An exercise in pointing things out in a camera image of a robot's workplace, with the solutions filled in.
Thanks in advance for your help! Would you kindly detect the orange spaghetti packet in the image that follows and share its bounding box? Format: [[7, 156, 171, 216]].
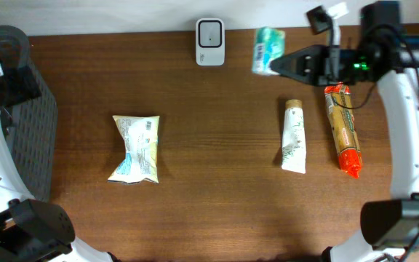
[[324, 83, 363, 178]]

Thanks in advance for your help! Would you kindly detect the teal small packet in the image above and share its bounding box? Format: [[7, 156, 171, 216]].
[[252, 27, 285, 76]]

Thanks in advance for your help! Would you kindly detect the white cream tube gold cap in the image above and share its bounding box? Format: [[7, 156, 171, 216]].
[[282, 99, 306, 174]]

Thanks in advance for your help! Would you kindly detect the white snack bag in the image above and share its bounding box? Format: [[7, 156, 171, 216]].
[[108, 115, 159, 184]]

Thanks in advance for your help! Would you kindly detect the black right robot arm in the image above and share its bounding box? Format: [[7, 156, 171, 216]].
[[271, 1, 419, 261]]

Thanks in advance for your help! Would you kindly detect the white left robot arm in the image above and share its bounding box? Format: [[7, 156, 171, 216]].
[[0, 25, 117, 261]]

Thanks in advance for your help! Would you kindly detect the white barcode scanner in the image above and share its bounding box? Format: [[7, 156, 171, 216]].
[[195, 18, 226, 66]]

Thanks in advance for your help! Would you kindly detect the dark grey plastic basket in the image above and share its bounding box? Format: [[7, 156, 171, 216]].
[[0, 25, 58, 202]]

